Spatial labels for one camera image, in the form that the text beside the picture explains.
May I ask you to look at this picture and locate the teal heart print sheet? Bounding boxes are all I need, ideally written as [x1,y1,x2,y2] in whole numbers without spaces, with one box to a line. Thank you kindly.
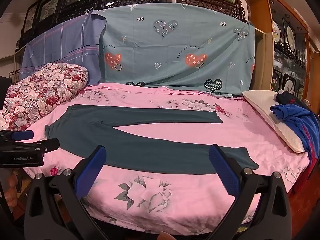
[99,2,256,98]

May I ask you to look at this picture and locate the dark navy garment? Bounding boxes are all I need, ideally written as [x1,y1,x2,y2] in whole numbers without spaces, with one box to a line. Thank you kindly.
[275,91,310,110]

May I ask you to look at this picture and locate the dark green pants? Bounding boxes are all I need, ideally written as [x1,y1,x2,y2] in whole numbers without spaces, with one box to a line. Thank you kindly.
[44,104,260,175]

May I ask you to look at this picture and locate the red floral pillow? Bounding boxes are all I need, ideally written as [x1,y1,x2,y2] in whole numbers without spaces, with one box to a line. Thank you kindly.
[0,63,89,132]

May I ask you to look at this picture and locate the wooden display cabinet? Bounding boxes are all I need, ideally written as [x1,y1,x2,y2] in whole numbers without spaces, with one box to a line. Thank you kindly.
[246,0,320,100]

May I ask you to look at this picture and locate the row of round display plates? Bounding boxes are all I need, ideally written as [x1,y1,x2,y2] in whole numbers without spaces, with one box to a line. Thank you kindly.
[271,17,313,100]

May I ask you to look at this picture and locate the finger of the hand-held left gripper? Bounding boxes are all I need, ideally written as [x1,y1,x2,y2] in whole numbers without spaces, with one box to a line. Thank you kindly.
[0,130,34,142]
[10,138,60,153]

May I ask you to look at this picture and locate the blue garment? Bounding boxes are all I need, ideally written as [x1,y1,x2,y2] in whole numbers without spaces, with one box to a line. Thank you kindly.
[270,104,319,159]

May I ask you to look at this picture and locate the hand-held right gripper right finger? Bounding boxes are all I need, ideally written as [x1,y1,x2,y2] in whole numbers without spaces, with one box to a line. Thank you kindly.
[209,144,292,240]

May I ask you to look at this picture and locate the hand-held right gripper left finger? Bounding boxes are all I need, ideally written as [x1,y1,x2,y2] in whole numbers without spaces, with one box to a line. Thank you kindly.
[24,145,107,240]

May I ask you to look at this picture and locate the pink floral bed sheet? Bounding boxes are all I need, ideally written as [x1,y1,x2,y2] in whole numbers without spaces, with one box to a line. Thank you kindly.
[24,84,309,229]

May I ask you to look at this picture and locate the person's right hand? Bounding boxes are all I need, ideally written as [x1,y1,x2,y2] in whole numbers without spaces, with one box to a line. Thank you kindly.
[157,231,175,240]

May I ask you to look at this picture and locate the white pillow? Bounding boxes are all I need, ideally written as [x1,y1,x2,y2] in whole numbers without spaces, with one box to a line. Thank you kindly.
[242,90,307,153]

